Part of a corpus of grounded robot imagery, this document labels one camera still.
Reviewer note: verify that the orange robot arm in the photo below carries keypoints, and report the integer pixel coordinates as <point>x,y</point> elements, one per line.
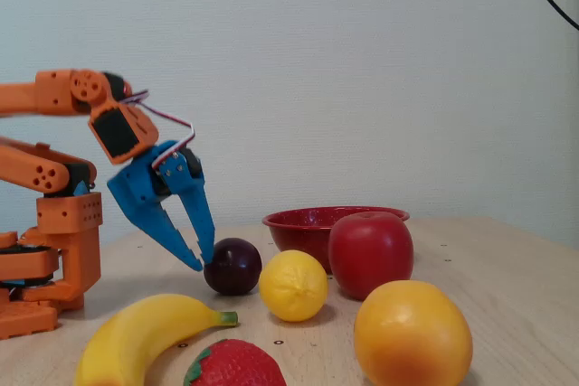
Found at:
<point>59,92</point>

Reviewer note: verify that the dark purple plum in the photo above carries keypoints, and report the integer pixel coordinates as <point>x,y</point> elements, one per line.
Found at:
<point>233,268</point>

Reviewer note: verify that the red apple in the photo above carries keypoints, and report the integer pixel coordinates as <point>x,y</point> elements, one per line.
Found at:
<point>371,255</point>

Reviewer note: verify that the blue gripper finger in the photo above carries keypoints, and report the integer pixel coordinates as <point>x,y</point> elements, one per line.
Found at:
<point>194,205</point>
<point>163,228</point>

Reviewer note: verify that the yellow lemon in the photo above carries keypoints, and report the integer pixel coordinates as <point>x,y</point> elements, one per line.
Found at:
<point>293,285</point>

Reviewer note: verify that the red strawberry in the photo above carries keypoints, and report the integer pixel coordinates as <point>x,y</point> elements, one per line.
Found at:
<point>235,365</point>

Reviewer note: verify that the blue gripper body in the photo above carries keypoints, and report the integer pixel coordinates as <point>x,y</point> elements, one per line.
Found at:
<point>137,183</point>

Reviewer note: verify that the red speckled bowl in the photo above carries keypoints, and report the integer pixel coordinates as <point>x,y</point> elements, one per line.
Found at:
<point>298,232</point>

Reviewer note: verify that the yellow banana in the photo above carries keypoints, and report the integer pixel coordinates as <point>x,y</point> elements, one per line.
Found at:
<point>145,332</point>

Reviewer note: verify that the orange fruit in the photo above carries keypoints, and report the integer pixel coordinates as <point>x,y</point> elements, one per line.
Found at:
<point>411,336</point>

